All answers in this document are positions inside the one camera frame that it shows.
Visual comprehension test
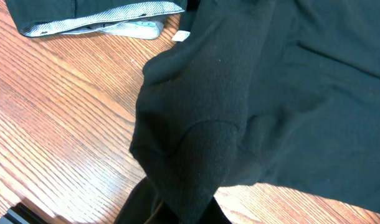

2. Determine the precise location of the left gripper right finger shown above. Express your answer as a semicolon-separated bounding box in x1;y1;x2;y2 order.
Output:
201;198;231;224

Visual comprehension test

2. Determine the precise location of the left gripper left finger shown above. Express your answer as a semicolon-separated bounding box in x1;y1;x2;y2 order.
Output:
113;177;164;224

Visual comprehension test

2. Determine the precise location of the black t-shirt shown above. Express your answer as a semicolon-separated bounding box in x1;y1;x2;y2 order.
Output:
130;0;380;223

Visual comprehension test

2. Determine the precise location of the folded black clothes stack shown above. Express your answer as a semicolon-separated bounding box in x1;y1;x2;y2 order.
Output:
5;0;188;38

